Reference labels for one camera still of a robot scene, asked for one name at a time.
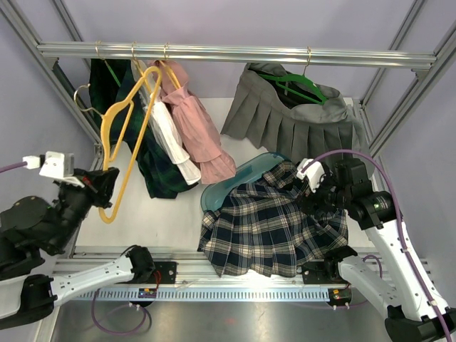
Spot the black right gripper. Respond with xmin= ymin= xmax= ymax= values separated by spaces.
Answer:
xmin=296 ymin=166 xmax=351 ymax=223

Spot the yellow plastic hanger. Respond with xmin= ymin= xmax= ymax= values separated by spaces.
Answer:
xmin=73 ymin=66 xmax=164 ymax=224

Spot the navy white plaid skirt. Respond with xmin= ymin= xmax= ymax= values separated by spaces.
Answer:
xmin=197 ymin=161 xmax=348 ymax=277

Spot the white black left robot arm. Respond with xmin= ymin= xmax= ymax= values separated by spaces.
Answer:
xmin=1 ymin=167 xmax=155 ymax=329

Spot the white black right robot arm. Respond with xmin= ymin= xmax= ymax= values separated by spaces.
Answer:
xmin=296 ymin=158 xmax=455 ymax=341

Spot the green navy plaid skirt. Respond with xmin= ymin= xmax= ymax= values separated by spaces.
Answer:
xmin=89 ymin=59 xmax=193 ymax=199

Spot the green plastic hanger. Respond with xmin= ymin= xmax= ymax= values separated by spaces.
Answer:
xmin=257 ymin=46 xmax=328 ymax=105

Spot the grey pleated skirt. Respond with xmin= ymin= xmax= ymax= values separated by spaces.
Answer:
xmin=222 ymin=63 xmax=370 ymax=163

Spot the pink pleated skirt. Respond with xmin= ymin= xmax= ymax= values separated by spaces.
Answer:
xmin=148 ymin=60 xmax=236 ymax=185

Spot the yellow hanger of pink skirt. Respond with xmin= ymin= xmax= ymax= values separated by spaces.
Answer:
xmin=158 ymin=42 xmax=181 ymax=89

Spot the green hanger of plaid skirt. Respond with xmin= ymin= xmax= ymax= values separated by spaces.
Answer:
xmin=95 ymin=41 xmax=121 ymax=87

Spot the teal plastic basin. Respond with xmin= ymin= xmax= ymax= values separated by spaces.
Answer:
xmin=200 ymin=152 xmax=289 ymax=212

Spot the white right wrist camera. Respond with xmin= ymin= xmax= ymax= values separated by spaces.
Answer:
xmin=296 ymin=158 xmax=331 ymax=194

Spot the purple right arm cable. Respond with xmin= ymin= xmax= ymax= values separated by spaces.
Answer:
xmin=313 ymin=148 xmax=456 ymax=339

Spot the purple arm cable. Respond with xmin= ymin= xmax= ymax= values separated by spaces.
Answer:
xmin=0 ymin=160 xmax=28 ymax=175
xmin=313 ymin=148 xmax=456 ymax=339

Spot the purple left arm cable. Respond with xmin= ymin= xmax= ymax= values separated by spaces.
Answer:
xmin=0 ymin=160 xmax=28 ymax=175

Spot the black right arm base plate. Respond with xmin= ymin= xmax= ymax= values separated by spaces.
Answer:
xmin=301 ymin=260 xmax=348 ymax=286

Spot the white slotted cable duct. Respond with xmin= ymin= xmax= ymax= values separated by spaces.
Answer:
xmin=77 ymin=286 xmax=329 ymax=302

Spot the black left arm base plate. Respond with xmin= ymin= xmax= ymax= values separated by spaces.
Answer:
xmin=145 ymin=261 xmax=177 ymax=286

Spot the aluminium frame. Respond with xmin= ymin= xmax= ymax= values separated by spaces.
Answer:
xmin=1 ymin=1 xmax=455 ymax=341

